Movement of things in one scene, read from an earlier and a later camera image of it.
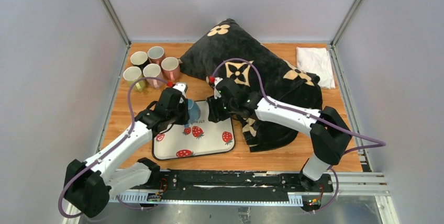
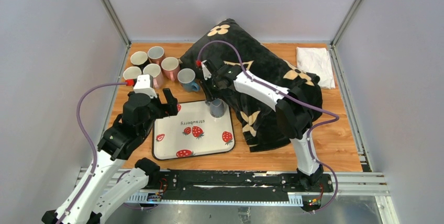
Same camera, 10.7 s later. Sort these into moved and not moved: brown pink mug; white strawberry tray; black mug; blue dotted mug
Moved: blue dotted mug
Not moved: black mug; brown pink mug; white strawberry tray
